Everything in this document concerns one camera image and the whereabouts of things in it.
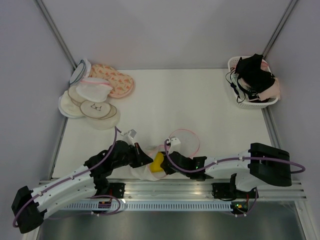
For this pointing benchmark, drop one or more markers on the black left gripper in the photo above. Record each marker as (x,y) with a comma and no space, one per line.
(141,158)

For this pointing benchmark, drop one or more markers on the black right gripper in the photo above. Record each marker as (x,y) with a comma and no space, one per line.
(167,169)

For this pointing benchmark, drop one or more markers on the yellow bra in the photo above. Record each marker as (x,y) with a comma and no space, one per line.
(155,166)

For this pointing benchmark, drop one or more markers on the white mesh laundry bag pink zipper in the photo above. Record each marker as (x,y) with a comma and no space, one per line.
(188,145)

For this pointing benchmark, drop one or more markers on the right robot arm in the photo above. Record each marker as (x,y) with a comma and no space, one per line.
(246,170)

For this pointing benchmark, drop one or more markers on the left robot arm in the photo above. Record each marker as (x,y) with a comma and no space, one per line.
(32,206)

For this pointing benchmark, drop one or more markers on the beige bag with glasses print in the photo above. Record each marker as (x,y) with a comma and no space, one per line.
(97,110)

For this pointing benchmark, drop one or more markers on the orange patterned laundry bag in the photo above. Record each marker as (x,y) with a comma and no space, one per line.
(121,83)

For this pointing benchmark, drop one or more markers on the white mesh bag pink trim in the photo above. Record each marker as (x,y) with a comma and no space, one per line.
(94,89)

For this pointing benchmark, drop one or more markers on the white round laundry bag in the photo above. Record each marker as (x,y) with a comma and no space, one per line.
(68,108)

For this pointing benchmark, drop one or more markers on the beige round bag behind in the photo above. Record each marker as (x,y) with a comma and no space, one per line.
(74,96)

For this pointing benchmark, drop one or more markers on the white bag blue zipper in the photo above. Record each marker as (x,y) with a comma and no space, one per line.
(82,71)

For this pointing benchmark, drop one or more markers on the pink bra in basket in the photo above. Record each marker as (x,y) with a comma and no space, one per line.
(267,85)

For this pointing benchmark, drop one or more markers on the white perforated plastic basket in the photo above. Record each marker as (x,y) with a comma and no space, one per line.
(241,99)

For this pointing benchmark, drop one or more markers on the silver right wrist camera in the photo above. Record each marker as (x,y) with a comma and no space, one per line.
(173,144)

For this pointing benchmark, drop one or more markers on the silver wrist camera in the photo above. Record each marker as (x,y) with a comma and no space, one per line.
(173,144)
(129,137)

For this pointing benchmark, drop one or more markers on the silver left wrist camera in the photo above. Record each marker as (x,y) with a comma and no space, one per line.
(129,137)

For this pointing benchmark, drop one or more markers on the aluminium mounting rail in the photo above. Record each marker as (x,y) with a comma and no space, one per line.
(189,190)

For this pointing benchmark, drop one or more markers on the white slotted cable duct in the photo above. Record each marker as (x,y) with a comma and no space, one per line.
(94,205)

